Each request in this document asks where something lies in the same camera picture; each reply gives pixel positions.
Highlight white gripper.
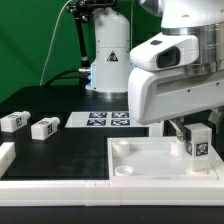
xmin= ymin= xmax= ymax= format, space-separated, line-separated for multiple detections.
xmin=128 ymin=68 xmax=224 ymax=142

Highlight white square tabletop part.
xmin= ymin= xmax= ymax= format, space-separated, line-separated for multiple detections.
xmin=107 ymin=137 xmax=224 ymax=181

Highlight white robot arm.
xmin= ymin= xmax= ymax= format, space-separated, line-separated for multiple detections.
xmin=87 ymin=0 xmax=224 ymax=124

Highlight white marker sheet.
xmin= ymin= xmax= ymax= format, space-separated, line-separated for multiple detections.
xmin=65 ymin=111 xmax=141 ymax=128

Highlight white U-shaped fence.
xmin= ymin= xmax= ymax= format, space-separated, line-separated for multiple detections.
xmin=0 ymin=141 xmax=224 ymax=207

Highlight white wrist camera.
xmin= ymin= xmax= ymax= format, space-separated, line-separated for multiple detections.
xmin=130 ymin=33 xmax=199 ymax=71

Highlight black cables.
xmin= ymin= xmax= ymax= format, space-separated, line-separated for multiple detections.
xmin=43 ymin=68 xmax=92 ymax=88

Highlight black camera stand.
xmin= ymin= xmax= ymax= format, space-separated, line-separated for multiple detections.
xmin=65 ymin=0 xmax=118 ymax=70

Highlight white cable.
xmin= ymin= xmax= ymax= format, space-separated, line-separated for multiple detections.
xmin=39 ymin=0 xmax=73 ymax=87

